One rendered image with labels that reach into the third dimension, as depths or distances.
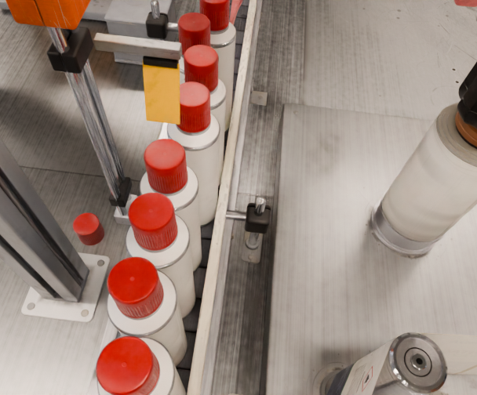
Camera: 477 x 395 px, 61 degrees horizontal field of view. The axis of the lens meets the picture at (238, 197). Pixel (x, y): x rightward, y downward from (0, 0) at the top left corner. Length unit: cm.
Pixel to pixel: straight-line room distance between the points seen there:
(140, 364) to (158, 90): 21
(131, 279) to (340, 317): 29
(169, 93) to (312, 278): 28
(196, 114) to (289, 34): 54
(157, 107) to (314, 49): 54
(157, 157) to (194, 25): 17
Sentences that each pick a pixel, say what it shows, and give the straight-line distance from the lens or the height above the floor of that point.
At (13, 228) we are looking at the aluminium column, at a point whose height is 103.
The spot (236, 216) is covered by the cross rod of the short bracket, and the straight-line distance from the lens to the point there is 49.
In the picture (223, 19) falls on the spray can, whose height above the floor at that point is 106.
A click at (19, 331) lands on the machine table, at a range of 57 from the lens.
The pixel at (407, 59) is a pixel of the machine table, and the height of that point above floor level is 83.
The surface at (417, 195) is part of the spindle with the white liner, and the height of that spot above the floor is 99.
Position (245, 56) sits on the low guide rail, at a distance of 68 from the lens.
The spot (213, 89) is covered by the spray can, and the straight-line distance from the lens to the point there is 42.
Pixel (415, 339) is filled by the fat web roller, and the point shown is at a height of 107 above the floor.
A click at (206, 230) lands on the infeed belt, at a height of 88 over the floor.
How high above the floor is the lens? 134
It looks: 58 degrees down
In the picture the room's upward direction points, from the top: 6 degrees clockwise
